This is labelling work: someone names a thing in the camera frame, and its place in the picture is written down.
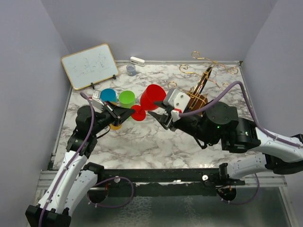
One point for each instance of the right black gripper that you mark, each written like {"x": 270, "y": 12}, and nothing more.
{"x": 165, "y": 122}

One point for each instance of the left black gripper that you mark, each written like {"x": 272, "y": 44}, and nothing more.
{"x": 119, "y": 114}

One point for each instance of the green plastic wine glass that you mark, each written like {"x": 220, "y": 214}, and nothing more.
{"x": 127, "y": 99}

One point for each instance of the red plastic wine glass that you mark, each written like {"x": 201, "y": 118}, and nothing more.
{"x": 150, "y": 95}

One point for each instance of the blue plastic wine glass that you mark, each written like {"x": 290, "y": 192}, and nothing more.
{"x": 108, "y": 94}

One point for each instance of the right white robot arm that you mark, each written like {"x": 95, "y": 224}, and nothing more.
{"x": 221, "y": 123}

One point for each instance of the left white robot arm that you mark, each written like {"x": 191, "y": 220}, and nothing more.
{"x": 73, "y": 179}

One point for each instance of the white whiteboard eraser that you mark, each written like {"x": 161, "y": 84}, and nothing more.
{"x": 137, "y": 61}

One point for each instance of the small framed whiteboard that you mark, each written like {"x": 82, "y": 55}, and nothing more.
{"x": 90, "y": 66}

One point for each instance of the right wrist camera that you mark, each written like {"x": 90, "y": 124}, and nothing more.
{"x": 176, "y": 99}

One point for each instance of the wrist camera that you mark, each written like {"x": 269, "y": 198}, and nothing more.
{"x": 176, "y": 99}
{"x": 96, "y": 101}

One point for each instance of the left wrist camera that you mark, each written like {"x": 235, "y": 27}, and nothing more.
{"x": 96, "y": 101}

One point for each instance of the gold wire wine glass rack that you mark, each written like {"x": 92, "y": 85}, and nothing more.
{"x": 197, "y": 99}

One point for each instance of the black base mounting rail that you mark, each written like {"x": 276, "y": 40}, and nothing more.
{"x": 116, "y": 187}

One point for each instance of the aluminium frame rail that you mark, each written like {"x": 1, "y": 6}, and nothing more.
{"x": 265, "y": 177}

